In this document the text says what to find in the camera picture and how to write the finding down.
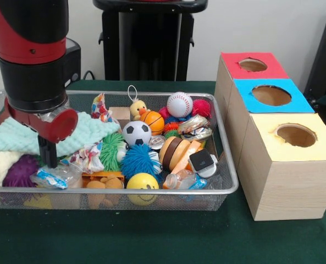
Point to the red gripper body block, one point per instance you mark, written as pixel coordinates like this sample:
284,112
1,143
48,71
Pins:
65,126

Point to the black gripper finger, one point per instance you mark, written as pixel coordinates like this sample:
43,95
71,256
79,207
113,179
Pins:
42,149
52,156

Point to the mint green knitted cloth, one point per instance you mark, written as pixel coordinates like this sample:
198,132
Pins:
91,129

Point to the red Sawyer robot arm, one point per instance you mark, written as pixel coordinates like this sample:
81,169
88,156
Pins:
28,82

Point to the wooden box with three holes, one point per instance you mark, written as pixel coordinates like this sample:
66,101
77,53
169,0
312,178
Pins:
289,187

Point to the purple spiky ball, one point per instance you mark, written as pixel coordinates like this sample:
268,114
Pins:
19,171

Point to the black and white soccer ball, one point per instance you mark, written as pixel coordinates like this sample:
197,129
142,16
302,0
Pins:
136,133

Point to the yellow duck plush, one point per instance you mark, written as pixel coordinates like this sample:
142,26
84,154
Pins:
137,108

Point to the blue fuzzy puffer ball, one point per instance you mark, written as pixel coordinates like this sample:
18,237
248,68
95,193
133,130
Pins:
139,162

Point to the small orange basketball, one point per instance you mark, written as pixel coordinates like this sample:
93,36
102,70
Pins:
153,122

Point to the yellow smiley ball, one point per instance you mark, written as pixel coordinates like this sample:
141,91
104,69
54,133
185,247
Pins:
141,182

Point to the toy hamburger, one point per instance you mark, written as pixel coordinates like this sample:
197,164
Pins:
173,152

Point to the white baseball with red stitching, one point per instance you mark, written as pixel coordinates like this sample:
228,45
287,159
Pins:
179,104

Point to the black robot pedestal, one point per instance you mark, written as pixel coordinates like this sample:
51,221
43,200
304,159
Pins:
146,49

